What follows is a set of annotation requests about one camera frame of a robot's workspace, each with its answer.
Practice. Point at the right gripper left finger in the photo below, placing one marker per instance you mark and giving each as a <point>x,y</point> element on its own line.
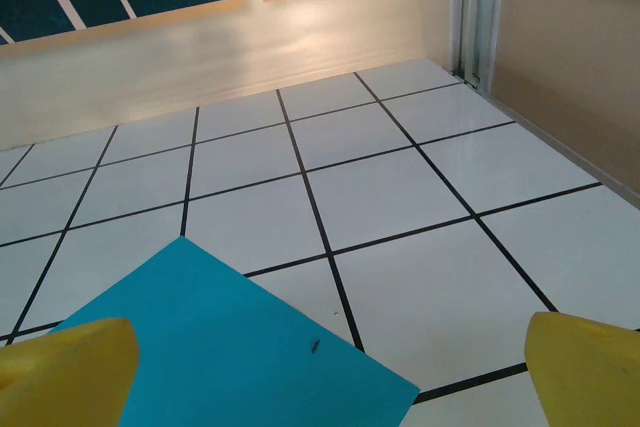
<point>65,377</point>

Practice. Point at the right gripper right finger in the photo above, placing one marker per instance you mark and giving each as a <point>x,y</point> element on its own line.
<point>585,377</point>

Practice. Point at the blue paper sheet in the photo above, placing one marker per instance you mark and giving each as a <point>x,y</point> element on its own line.
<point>225,327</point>

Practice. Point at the aluminium side rail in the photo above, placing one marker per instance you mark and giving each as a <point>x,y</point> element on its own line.
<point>575,147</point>

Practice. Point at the aluminium frame post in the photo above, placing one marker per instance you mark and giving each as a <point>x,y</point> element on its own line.
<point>475,7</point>

